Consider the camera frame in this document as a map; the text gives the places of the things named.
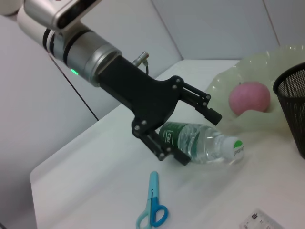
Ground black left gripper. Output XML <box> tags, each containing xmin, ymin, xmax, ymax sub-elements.
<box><xmin>97</xmin><ymin>56</ymin><xmax>223</xmax><ymax>167</ymax></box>

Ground clear green-label water bottle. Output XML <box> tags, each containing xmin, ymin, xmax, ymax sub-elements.
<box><xmin>158</xmin><ymin>121</ymin><xmax>246</xmax><ymax>165</ymax></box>

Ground pink peach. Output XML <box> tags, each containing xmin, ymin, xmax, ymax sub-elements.
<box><xmin>228</xmin><ymin>81</ymin><xmax>271</xmax><ymax>116</ymax></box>

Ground blue teal scissors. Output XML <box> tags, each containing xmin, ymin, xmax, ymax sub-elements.
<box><xmin>135</xmin><ymin>171</ymin><xmax>169</xmax><ymax>229</ymax></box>

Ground translucent green fruit plate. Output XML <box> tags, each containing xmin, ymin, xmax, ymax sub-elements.
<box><xmin>204</xmin><ymin>44</ymin><xmax>305</xmax><ymax>133</ymax></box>

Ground black mesh pen holder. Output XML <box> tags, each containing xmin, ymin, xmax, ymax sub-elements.
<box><xmin>273</xmin><ymin>62</ymin><xmax>305</xmax><ymax>160</ymax></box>

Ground clear plastic ruler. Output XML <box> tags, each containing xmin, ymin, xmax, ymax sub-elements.
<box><xmin>240</xmin><ymin>208</ymin><xmax>284</xmax><ymax>229</ymax></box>

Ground left arm connector cable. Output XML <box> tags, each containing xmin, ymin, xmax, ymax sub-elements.
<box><xmin>132</xmin><ymin>51</ymin><xmax>151</xmax><ymax>77</ymax></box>

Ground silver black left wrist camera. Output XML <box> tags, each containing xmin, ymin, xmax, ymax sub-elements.
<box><xmin>23</xmin><ymin>0</ymin><xmax>101</xmax><ymax>31</ymax></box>

